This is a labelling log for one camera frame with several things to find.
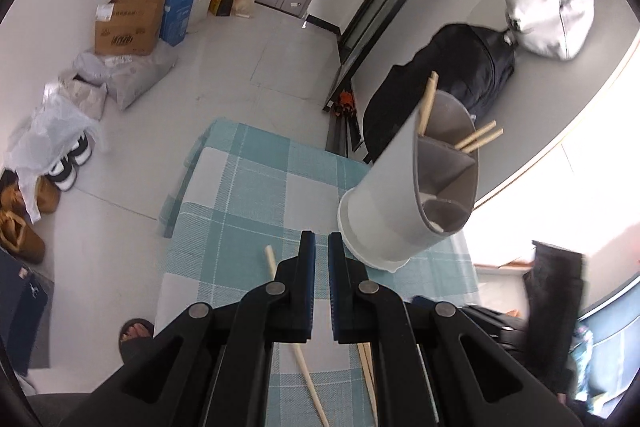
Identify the blue cardboard box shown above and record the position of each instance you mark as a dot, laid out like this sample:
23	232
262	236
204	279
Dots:
177	14

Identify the black white sneaker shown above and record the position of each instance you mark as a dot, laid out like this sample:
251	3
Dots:
62	174
81	149

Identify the bright window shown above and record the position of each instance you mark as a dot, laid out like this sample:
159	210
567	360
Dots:
550	207

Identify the white plastic bag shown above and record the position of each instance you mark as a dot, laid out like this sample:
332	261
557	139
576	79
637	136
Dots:
45	132

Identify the white utensil holder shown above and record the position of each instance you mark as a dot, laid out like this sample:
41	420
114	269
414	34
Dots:
390	207

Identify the black backpack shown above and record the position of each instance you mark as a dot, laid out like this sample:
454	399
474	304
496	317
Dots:
450	57

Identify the wooden chopstick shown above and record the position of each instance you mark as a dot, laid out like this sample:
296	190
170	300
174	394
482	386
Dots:
485	141
371	389
477	134
427	104
312	382
367	354

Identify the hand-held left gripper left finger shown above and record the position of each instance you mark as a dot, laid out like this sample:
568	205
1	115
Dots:
307	277

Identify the white storage bag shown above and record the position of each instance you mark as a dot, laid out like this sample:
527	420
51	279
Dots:
200	2

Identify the brown cardboard box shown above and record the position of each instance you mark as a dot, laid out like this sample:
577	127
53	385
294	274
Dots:
130	27

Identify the teal checked tablecloth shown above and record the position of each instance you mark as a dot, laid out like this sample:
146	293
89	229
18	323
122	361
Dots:
240	217

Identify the plastic bag with beige contents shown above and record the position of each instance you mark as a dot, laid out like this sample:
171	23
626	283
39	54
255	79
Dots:
85	99

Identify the orange black tool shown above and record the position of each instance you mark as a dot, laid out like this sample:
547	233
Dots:
345	101

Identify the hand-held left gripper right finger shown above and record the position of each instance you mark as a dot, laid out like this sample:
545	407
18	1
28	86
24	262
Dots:
337	287

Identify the beige paper bag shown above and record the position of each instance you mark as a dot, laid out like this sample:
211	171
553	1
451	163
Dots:
245	2

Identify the blue patterned cloth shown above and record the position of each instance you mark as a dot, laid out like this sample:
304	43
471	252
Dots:
595	357

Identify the white shoulder bag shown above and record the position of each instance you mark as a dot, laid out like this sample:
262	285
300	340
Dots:
550	7

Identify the grey plastic bag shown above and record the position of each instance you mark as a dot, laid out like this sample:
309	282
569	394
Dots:
135	77

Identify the person's sandalled foot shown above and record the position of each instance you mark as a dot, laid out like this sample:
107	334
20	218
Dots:
135	332

